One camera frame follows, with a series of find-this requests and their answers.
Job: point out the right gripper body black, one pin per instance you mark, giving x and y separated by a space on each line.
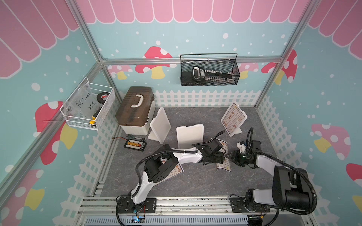
241 159

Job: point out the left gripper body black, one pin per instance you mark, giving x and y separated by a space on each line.
216 158

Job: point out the dim sum menu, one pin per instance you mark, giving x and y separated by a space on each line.
233 118
226 163
176 171

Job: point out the white menu stand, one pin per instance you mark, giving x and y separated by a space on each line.
189 135
160 127

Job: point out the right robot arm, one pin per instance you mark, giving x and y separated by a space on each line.
291 188

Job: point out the socket tool set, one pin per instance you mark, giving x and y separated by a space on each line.
206 76

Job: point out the black tray with parts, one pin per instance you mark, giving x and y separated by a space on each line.
133 144

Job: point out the brown lid storage box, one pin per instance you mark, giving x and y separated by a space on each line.
136 110

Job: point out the small circuit board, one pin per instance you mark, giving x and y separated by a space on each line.
137 220

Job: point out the yellow black utility knife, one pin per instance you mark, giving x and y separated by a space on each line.
93 120

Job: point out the black tape roll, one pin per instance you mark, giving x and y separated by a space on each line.
102 97

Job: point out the clear plastic labelled bag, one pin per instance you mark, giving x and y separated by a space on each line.
82 103

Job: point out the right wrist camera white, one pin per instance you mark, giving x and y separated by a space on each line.
241 146

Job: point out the green handled tool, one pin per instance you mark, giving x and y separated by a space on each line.
136 138

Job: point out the black mesh wall basket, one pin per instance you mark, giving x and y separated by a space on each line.
218 69

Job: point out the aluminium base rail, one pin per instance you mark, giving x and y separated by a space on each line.
168 211

